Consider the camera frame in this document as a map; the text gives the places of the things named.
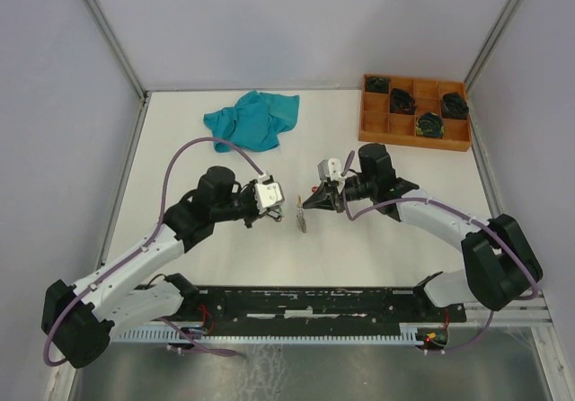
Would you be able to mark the corner aluminium post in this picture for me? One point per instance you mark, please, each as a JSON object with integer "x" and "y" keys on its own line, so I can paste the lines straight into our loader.
{"x": 104, "y": 27}
{"x": 505, "y": 17}

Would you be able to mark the left status led board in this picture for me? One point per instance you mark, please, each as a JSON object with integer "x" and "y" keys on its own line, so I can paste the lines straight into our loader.
{"x": 204, "y": 330}

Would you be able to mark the dark rolled sock yellow-patterned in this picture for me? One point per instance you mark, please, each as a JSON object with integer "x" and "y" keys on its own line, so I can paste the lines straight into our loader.
{"x": 429, "y": 125}

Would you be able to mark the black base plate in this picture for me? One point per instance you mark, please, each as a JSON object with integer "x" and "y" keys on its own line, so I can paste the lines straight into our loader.
{"x": 289, "y": 311}

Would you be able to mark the teal cloth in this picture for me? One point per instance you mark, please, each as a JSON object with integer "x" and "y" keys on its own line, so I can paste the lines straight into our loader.
{"x": 255, "y": 121}

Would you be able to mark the left corner aluminium post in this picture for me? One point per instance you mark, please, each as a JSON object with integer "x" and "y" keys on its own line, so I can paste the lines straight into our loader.
{"x": 104, "y": 27}

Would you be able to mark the metal keyring holder yellow tip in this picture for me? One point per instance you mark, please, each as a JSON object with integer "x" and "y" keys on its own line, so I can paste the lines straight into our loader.
{"x": 300, "y": 215}

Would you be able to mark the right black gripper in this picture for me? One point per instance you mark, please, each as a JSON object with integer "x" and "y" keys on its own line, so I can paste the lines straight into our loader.
{"x": 328, "y": 197}

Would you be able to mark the dark rolled sock right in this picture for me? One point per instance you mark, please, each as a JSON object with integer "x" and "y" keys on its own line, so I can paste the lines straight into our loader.
{"x": 454, "y": 106}

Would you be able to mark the right status led board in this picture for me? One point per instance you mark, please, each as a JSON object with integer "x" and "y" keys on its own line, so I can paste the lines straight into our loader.
{"x": 436, "y": 339}

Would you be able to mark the white slotted cable duct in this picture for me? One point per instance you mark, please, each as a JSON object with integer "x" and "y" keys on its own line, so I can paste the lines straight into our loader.
{"x": 155, "y": 333}

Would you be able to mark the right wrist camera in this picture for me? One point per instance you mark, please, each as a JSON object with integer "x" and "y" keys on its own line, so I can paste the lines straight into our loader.
{"x": 331, "y": 171}

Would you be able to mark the dark rolled sock top-left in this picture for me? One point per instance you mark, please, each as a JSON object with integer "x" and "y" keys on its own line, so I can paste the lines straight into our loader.
{"x": 377, "y": 84}

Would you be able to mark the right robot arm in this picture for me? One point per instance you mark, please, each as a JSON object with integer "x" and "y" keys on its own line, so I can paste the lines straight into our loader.
{"x": 499, "y": 263}

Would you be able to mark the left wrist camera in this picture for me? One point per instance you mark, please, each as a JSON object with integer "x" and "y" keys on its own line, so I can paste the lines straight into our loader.
{"x": 268, "y": 193}

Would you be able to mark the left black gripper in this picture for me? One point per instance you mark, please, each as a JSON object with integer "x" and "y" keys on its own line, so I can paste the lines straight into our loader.
{"x": 249, "y": 221}

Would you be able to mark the status led board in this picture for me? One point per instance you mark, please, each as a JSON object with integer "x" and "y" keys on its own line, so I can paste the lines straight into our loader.
{"x": 436, "y": 339}
{"x": 204, "y": 330}

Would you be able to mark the wooden compartment tray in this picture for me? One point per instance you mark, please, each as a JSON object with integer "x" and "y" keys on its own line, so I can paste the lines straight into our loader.
{"x": 378, "y": 125}

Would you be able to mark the right corner aluminium post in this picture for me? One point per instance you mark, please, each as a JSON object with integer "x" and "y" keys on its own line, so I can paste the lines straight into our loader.
{"x": 505, "y": 17}

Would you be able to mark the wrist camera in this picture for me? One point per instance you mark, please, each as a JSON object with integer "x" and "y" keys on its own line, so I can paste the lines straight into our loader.
{"x": 331, "y": 171}
{"x": 268, "y": 193}

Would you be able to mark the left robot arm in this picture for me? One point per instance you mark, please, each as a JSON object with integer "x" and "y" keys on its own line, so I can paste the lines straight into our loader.
{"x": 80, "y": 319}

